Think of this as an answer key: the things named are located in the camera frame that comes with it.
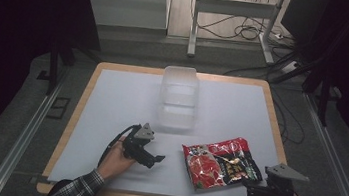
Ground red snack packet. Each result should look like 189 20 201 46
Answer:
175 129 268 196

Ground white metal stand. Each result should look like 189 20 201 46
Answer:
186 0 285 68

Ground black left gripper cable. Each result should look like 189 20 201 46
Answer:
97 120 143 172

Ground white power strip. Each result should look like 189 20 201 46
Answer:
279 59 303 76

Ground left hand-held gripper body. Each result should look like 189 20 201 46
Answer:
120 119 157 163

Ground black stand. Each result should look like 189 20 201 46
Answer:
295 57 347 129
34 39 104 103

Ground clear plastic container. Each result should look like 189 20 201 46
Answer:
154 63 203 136

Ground thin black cable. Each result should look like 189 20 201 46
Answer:
263 85 312 147

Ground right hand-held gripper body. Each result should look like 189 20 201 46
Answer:
261 161 311 196

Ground person's left hand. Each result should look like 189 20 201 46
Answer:
95 133 140 185

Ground black floor cables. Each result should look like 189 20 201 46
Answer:
186 0 301 49

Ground black floor socket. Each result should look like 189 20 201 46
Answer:
45 95 72 121

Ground grey cabinet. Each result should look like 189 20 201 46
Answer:
78 0 172 35

